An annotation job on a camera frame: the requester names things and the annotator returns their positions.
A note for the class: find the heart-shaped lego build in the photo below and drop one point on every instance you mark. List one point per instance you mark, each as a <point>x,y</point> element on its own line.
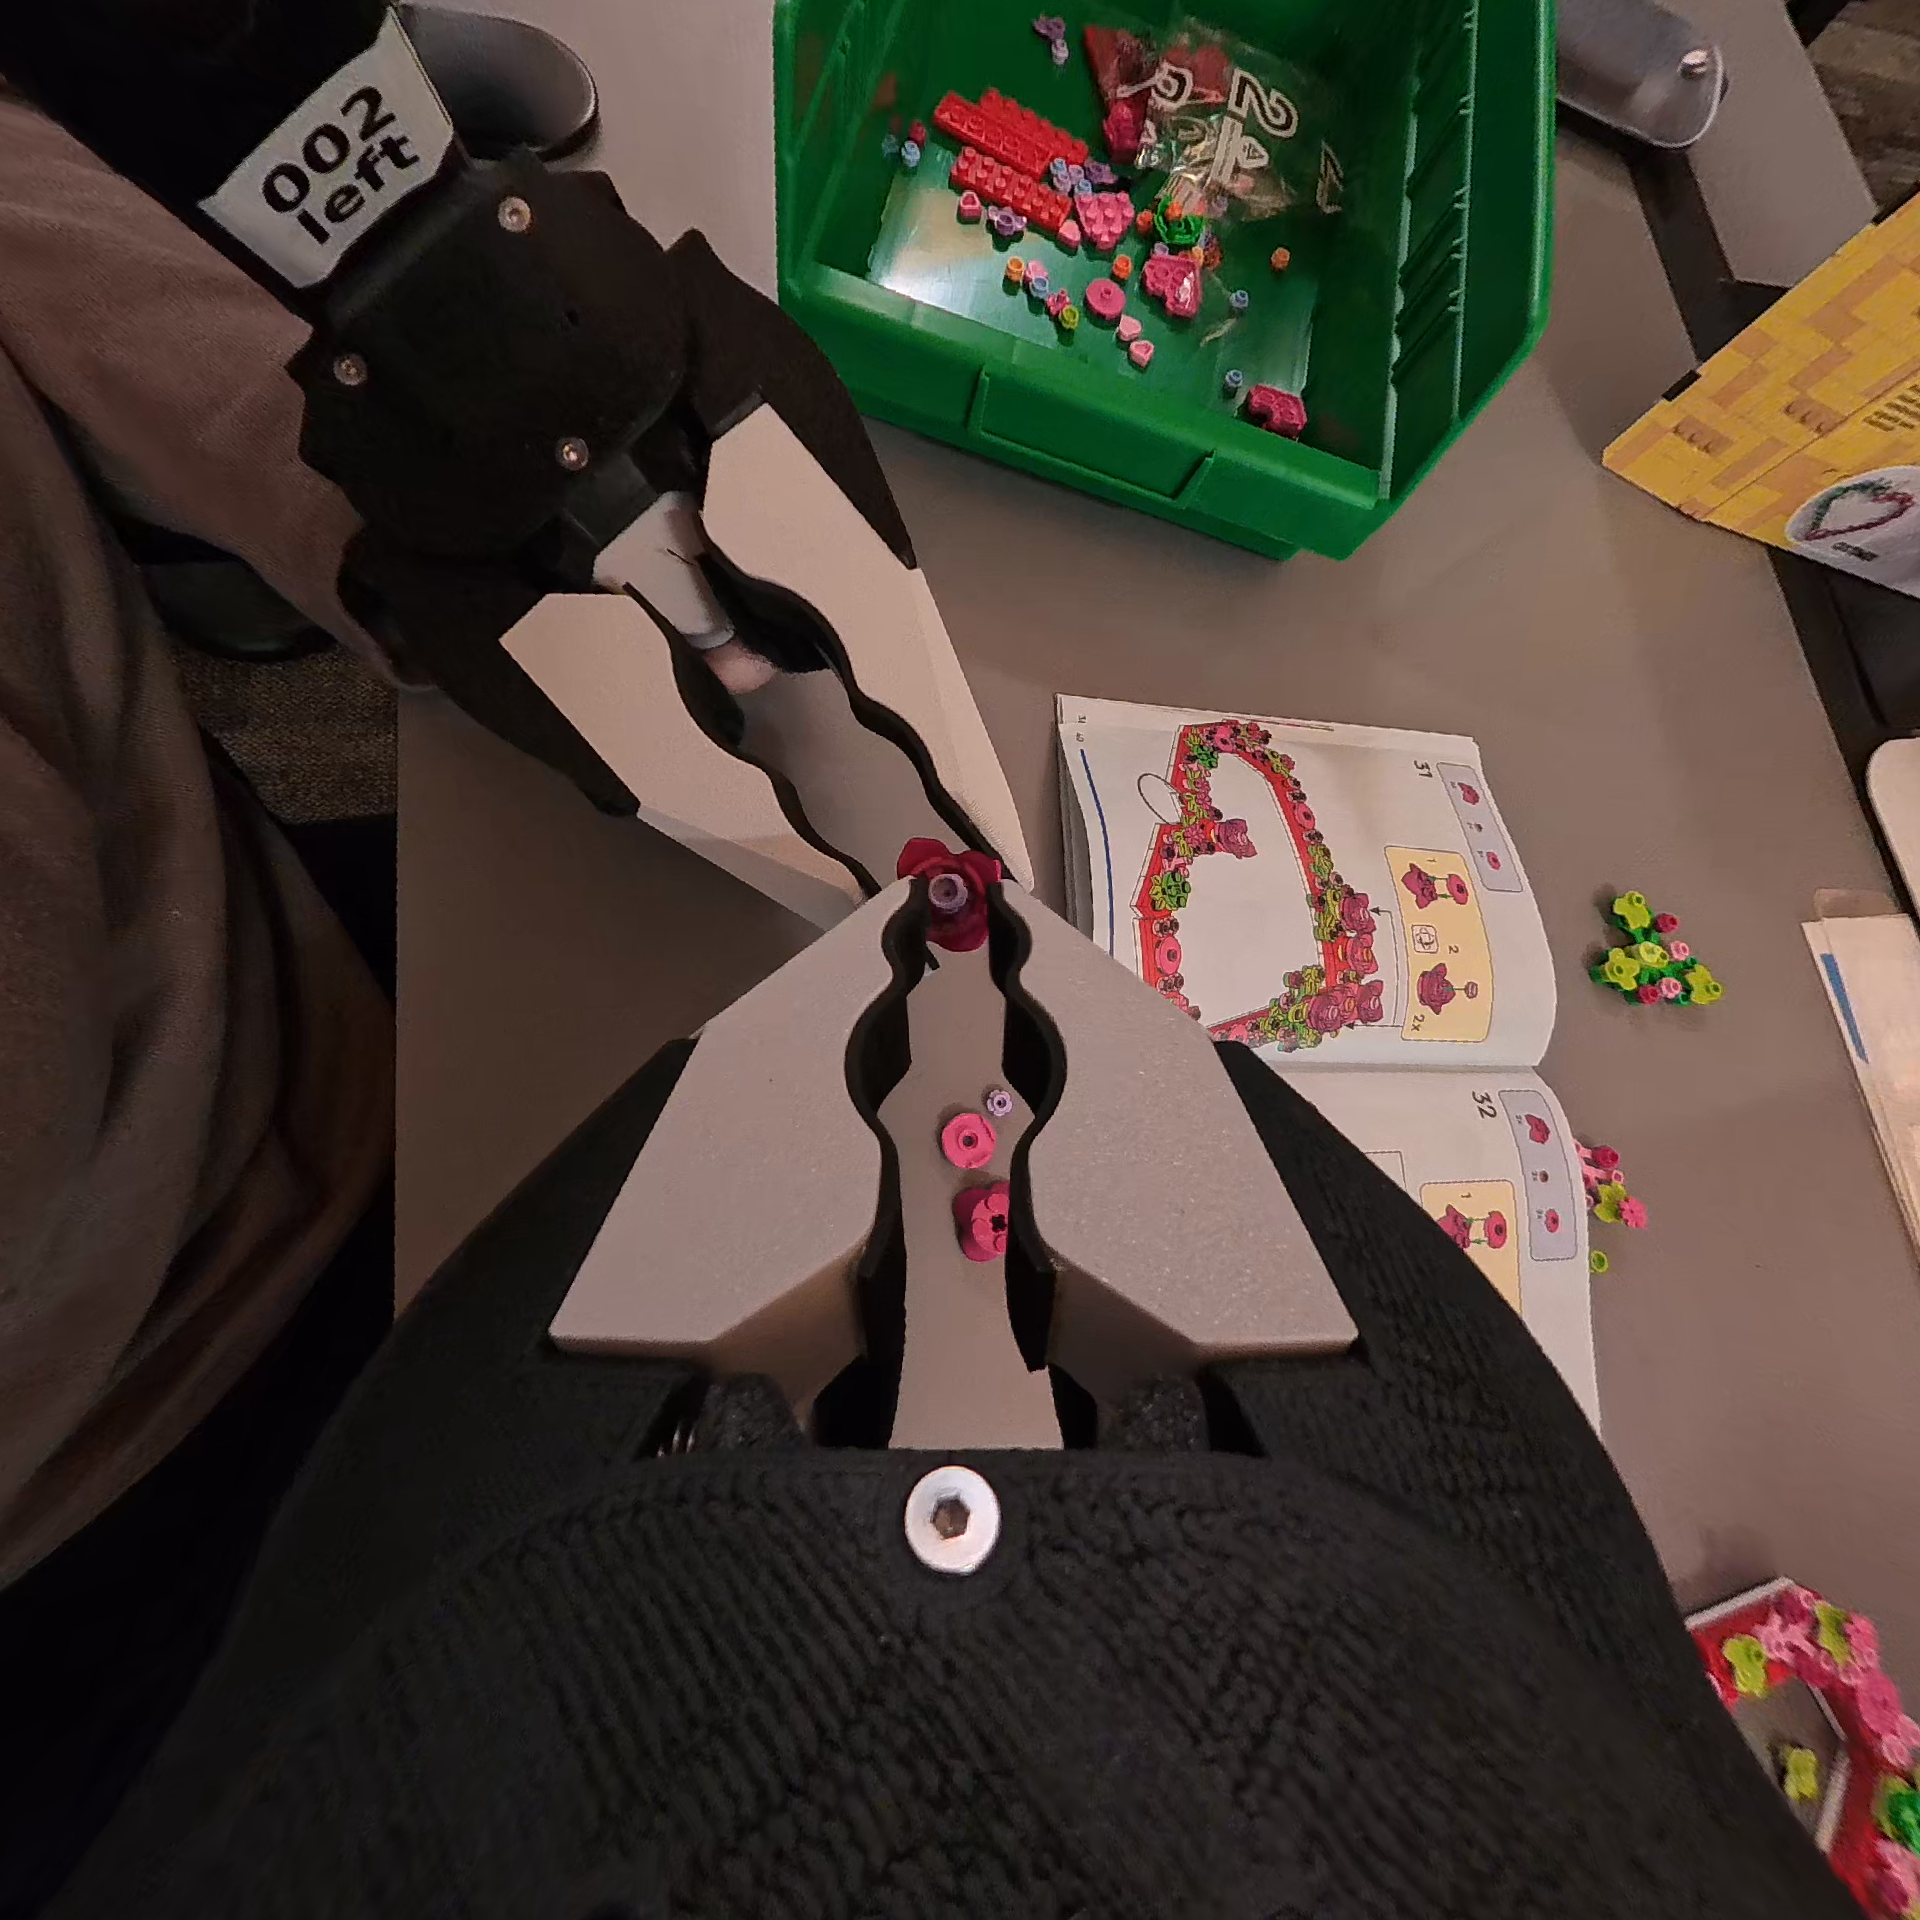
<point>1851,1680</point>

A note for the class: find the person's left forearm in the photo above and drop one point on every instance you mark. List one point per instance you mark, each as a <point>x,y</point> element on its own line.
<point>135,901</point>

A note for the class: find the round pink lego piece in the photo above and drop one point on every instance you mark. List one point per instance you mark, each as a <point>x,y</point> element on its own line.
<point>968,1141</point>

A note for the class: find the lime green lego cluster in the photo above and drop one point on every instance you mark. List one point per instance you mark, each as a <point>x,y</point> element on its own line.
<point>1651,954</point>

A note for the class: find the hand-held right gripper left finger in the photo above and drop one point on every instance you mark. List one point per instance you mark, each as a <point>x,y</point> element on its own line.
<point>735,1170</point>

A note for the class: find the clear plastic bag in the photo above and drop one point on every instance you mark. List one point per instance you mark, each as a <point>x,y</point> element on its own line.
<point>1244,119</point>

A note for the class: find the pile of loose lego pieces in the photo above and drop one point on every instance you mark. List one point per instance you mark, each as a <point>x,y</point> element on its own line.
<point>1020,166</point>

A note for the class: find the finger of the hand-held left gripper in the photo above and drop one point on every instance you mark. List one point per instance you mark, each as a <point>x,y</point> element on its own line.
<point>855,599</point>
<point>660,751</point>

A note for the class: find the yellow lego box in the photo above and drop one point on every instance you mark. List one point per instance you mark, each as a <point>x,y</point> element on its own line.
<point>1785,405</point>

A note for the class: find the grey metal stand foot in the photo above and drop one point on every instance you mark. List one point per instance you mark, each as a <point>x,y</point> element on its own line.
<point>1651,82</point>

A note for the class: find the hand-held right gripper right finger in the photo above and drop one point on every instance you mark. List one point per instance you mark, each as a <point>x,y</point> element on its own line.
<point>1171,1170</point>

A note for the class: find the wooden board on white stand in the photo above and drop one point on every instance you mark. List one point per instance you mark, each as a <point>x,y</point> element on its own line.
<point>1903,810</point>

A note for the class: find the white cardboard sheet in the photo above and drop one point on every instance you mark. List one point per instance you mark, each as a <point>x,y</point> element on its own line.
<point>1881,1050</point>

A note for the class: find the small pink lego cluster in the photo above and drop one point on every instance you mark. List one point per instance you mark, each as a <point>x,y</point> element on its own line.
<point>1607,1184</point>

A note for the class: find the green plastic bin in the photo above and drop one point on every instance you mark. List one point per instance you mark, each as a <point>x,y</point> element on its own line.
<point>1140,452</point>

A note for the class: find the lego instruction booklet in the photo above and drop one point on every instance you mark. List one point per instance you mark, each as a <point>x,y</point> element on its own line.
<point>1483,961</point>

